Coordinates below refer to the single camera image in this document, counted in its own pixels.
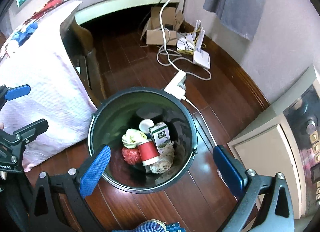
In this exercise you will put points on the blue patterned paper cup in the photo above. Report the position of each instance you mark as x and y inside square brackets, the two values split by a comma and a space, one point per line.
[145, 125]

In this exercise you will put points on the green white carton box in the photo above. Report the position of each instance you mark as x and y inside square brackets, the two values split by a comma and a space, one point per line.
[160, 136]

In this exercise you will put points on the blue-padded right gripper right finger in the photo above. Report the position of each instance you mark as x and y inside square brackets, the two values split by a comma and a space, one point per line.
[276, 211]

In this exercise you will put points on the white router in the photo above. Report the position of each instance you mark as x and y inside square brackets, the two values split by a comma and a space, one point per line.
[192, 44]

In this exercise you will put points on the white power strip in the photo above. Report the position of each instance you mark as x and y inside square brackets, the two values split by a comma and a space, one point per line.
[176, 86]

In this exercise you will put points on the beige safe cabinet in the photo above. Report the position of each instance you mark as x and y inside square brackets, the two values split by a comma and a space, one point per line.
[285, 138]

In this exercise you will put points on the red paper cup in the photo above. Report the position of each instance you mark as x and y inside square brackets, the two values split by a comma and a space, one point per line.
[148, 152]

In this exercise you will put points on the dark green trash bin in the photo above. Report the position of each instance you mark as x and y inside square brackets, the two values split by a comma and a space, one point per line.
[125, 110]

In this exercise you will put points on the white tissue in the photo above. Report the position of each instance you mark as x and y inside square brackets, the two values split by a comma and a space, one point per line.
[133, 137]

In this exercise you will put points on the red mesh ball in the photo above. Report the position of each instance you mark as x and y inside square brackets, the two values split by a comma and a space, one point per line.
[131, 155]

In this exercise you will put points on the blue sock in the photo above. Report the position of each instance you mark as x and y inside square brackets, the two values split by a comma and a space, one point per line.
[22, 37]

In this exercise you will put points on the beige stocking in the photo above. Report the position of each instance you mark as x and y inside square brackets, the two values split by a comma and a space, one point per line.
[166, 158]

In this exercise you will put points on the cardboard box on floor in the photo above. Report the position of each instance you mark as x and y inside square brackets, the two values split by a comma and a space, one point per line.
[169, 23]

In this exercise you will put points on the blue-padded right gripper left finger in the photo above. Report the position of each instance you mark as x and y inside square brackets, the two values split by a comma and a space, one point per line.
[76, 184]

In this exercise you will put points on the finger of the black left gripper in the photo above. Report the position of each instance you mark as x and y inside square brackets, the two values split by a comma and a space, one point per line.
[8, 93]
[29, 133]

